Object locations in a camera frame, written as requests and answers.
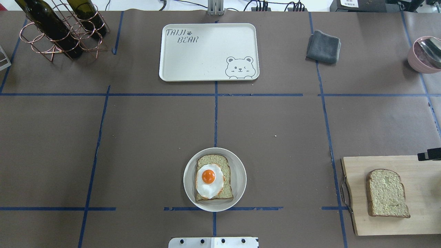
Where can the white wire rack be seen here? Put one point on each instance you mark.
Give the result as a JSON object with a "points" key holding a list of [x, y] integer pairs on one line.
{"points": [[4, 60]]}

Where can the dark wine bottle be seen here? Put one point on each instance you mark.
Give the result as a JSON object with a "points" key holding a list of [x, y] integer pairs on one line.
{"points": [[47, 21], [91, 20]]}

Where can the white round plate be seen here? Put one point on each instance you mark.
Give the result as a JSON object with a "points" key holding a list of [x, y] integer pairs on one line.
{"points": [[238, 181]]}

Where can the pink bowl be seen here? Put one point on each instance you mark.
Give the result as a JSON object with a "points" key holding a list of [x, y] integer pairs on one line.
{"points": [[418, 60]]}

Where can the dark wine bottle right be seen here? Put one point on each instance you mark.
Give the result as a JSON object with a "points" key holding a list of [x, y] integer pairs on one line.
{"points": [[91, 20]]}

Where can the copper wire bottle rack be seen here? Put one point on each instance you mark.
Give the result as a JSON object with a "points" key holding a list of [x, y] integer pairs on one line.
{"points": [[42, 45]]}

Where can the wooden cutting board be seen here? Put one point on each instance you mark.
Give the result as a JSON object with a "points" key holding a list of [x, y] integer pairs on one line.
{"points": [[421, 181]]}

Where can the bread slice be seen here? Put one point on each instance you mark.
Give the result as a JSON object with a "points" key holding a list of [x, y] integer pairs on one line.
{"points": [[227, 192], [386, 195]]}

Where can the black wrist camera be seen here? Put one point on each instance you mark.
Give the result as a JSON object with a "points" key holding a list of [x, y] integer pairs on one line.
{"points": [[433, 154]]}

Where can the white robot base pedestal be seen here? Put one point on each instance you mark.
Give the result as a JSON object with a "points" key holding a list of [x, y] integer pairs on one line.
{"points": [[214, 242]]}

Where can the aluminium camera mount post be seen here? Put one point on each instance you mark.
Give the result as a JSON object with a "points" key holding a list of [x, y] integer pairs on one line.
{"points": [[215, 7]]}

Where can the dark wine bottle left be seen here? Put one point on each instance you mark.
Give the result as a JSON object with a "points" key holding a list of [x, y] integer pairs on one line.
{"points": [[47, 21]]}

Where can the grey folded cloth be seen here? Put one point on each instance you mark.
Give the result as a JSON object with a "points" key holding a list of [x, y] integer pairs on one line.
{"points": [[323, 47]]}

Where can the fried egg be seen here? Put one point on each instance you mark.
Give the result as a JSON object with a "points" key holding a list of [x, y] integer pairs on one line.
{"points": [[209, 181]]}

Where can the white bear serving tray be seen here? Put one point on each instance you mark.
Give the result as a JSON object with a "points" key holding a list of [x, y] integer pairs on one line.
{"points": [[209, 52]]}

